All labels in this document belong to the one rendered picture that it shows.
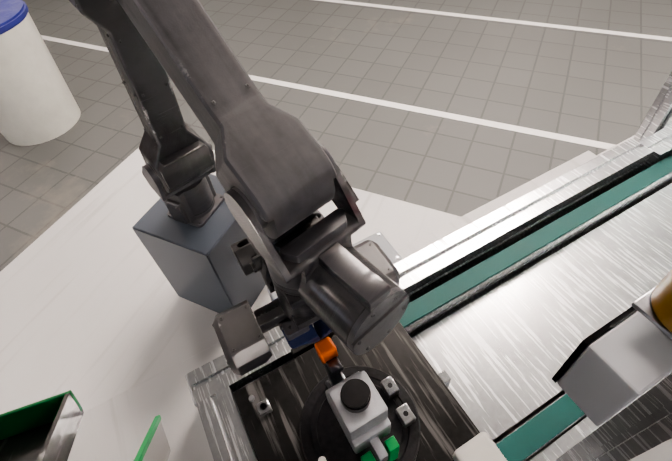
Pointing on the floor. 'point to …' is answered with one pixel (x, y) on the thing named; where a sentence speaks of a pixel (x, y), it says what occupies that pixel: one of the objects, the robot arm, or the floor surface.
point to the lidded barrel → (30, 81)
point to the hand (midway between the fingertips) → (314, 323)
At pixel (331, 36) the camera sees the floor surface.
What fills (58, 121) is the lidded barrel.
